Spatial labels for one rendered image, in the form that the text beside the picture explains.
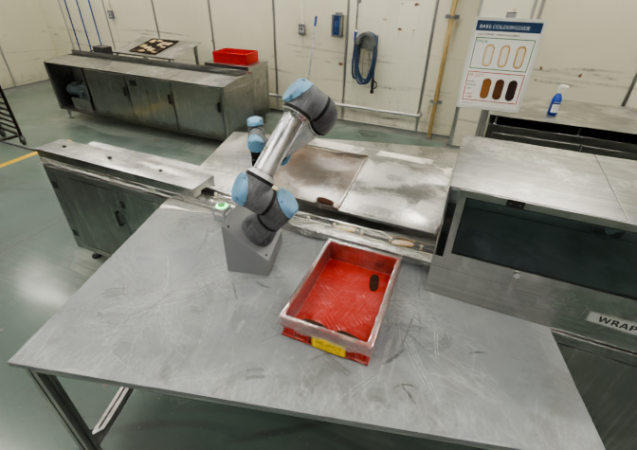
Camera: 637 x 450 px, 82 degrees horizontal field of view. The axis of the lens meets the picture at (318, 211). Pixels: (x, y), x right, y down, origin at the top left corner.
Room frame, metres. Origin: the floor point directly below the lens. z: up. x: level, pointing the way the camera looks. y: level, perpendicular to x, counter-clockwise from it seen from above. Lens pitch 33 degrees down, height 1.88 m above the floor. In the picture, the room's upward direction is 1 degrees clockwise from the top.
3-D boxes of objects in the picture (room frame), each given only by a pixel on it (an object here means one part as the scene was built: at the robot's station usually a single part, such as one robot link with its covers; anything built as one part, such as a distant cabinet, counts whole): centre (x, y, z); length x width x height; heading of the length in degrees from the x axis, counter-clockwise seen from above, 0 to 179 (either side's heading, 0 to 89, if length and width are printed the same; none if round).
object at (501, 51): (2.01, -0.92, 1.50); 0.33 x 0.01 x 0.45; 72
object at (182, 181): (1.99, 1.21, 0.89); 1.25 x 0.18 x 0.09; 67
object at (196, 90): (5.29, 2.25, 0.51); 3.00 x 1.26 x 1.03; 67
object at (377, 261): (0.99, -0.11, 0.88); 0.49 x 0.34 x 0.10; 158
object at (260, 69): (5.28, 1.17, 0.44); 0.70 x 0.55 x 0.87; 67
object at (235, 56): (5.28, 1.17, 0.94); 0.51 x 0.36 x 0.13; 71
